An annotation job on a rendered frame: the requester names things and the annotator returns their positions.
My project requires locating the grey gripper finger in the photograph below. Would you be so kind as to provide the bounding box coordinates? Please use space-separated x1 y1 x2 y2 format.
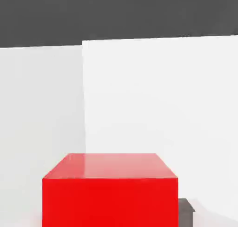
178 198 238 227

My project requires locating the small red cube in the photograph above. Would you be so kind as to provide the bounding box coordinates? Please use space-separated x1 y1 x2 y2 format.
42 152 179 227

